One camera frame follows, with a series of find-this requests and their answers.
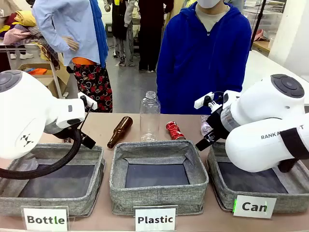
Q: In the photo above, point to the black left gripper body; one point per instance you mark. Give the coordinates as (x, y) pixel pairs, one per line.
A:
(65, 134)

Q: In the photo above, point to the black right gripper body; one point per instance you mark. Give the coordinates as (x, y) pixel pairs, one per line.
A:
(217, 125)

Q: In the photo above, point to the small pink-label plastic bottle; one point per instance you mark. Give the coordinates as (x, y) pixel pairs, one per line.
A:
(204, 126)

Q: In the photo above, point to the brown glass bottle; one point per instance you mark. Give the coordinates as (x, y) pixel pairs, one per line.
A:
(118, 131)

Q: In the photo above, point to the crushed red can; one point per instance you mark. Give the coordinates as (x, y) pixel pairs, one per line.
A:
(174, 131)

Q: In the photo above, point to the large clear plastic bottle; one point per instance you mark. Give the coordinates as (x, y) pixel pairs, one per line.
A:
(149, 116)

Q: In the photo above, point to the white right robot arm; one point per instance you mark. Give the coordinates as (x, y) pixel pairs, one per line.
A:
(253, 145)

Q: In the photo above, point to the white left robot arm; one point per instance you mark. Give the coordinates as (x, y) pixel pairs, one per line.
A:
(29, 108)

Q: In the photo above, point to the grey fabric basket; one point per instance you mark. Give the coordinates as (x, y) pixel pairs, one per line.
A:
(217, 183)
(157, 195)
(60, 205)

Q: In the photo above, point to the white Can label sign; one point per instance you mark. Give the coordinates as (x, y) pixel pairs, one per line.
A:
(254, 207)

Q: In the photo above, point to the white clothes table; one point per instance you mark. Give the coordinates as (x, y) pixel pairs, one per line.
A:
(57, 82)

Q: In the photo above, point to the open cardboard box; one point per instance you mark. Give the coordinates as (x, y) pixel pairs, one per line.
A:
(61, 79)

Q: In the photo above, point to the black red floral skirt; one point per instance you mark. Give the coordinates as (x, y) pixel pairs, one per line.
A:
(94, 84)

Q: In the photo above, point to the person in blue hoodie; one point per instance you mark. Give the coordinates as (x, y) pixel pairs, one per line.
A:
(198, 60)

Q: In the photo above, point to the orange cloth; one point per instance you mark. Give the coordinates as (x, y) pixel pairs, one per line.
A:
(36, 71)

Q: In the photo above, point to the white background table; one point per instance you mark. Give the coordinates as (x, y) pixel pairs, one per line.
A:
(260, 67)

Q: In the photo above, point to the white sneaker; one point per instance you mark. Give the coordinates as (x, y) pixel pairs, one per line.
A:
(26, 56)
(13, 56)

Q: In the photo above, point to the white Bottle label sign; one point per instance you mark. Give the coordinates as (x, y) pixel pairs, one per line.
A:
(46, 219)

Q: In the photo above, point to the white Plastic label sign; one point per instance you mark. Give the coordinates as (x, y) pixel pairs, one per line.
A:
(155, 219)

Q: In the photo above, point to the pink cloth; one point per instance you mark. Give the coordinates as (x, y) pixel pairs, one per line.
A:
(259, 35)

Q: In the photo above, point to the black stand pole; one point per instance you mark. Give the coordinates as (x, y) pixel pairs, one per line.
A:
(258, 24)

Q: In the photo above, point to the mannequin in light-blue shirt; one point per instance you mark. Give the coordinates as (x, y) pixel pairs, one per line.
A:
(72, 24)

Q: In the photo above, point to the blue hanging scarf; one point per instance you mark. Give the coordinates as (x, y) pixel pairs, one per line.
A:
(99, 29)

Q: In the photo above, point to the background person grey trousers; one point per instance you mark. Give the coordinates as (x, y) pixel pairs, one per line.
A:
(123, 36)

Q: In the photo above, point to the pile of colourful clothes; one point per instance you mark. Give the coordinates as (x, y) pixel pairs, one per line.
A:
(21, 31)

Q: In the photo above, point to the background person in black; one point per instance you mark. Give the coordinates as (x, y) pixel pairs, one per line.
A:
(149, 36)

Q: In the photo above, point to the white face mask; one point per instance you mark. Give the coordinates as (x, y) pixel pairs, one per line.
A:
(210, 3)

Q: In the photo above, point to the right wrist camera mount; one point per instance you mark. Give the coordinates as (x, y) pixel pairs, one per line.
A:
(201, 102)

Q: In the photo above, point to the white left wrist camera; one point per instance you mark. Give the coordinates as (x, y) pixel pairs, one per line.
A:
(93, 104)

